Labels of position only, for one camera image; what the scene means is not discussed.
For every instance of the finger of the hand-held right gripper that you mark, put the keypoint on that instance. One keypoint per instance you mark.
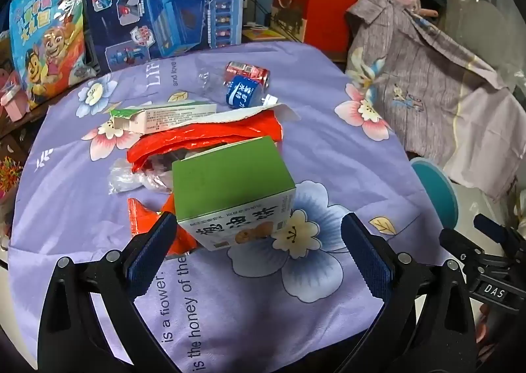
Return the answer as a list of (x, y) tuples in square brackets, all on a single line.
[(489, 226), (458, 243)]

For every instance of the yellow booklet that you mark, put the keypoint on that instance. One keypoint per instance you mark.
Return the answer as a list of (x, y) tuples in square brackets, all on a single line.
[(263, 34)]

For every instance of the green biscuit box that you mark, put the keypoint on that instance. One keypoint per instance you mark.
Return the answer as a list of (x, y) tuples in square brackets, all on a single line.
[(230, 179)]

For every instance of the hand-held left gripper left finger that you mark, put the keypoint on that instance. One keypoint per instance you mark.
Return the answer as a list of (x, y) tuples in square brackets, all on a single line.
[(150, 258)]

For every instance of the red plastic bag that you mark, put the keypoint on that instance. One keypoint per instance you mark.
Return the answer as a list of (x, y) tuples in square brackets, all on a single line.
[(197, 138)]

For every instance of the person's right hand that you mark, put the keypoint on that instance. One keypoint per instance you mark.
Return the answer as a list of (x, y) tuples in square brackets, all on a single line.
[(487, 315)]

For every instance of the dark blue toy box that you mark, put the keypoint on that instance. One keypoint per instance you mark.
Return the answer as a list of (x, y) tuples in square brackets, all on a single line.
[(164, 7)]

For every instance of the clear plastic bag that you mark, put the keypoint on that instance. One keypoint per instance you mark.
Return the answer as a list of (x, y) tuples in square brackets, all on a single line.
[(485, 27)]

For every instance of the red soda can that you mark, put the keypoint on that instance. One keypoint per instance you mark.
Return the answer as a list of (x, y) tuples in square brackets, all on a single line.
[(246, 69)]

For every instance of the orange snack packet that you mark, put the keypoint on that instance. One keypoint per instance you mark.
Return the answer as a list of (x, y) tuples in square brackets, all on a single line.
[(141, 216)]

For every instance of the clear bottle with blue label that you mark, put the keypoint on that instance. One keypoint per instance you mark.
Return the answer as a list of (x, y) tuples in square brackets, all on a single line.
[(240, 92)]

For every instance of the light blue box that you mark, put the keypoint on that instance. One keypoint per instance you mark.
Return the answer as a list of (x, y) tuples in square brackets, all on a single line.
[(265, 3)]

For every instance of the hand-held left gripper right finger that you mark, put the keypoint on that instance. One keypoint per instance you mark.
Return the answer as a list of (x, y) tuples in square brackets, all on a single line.
[(370, 262)]

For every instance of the purple printed shirt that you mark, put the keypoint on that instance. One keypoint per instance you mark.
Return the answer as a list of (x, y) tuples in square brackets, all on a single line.
[(427, 68)]

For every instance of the small pink box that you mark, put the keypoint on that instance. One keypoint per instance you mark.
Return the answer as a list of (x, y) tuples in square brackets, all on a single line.
[(12, 103)]

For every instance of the clear plastic wrapper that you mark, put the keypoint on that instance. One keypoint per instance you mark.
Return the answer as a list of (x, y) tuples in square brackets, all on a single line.
[(123, 177)]

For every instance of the white green medicine box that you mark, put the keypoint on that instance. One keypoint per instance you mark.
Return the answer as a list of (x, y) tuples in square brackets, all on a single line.
[(172, 116)]

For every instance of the colourful pompom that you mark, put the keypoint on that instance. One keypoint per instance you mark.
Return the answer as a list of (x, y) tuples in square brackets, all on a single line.
[(8, 173)]

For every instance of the teal round stool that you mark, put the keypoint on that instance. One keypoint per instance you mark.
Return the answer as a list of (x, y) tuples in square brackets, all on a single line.
[(437, 192)]

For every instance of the purple floral tablecloth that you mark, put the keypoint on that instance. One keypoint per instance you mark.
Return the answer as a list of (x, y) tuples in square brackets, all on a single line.
[(349, 175)]

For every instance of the cartoon dog printed bag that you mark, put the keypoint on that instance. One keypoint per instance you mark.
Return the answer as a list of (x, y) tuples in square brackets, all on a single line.
[(49, 36)]

